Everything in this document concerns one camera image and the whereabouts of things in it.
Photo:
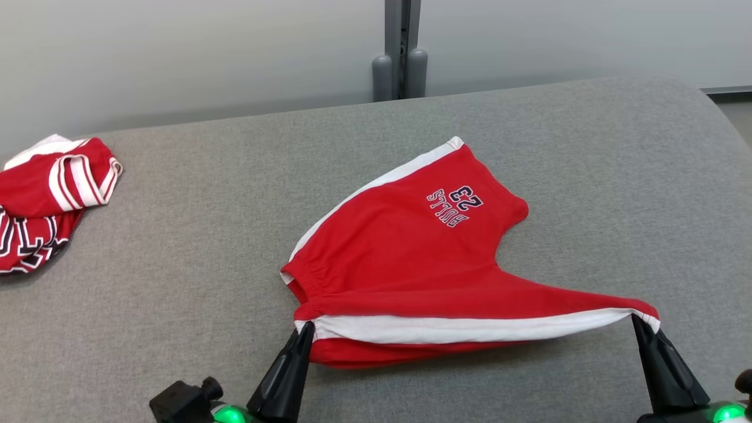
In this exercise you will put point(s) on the red basketball jersey number 23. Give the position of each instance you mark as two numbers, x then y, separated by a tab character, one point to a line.
35	188

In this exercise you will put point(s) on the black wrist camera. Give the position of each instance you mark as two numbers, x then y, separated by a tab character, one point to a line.
182	402
745	382

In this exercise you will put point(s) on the grey cylindrical post foot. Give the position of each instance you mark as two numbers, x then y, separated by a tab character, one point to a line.
382	79
417	73

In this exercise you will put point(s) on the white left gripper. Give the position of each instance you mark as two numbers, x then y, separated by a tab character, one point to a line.
230	414

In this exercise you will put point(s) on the grey metal partition post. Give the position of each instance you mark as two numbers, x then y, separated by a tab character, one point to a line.
402	29

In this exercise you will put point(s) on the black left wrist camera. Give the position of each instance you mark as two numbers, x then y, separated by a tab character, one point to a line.
182	402

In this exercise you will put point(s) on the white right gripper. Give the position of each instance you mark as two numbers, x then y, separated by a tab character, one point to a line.
728	413

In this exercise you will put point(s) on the red shorts with white stripes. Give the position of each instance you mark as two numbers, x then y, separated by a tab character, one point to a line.
411	264

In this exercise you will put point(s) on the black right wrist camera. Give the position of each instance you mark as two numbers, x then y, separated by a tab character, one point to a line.
745	382

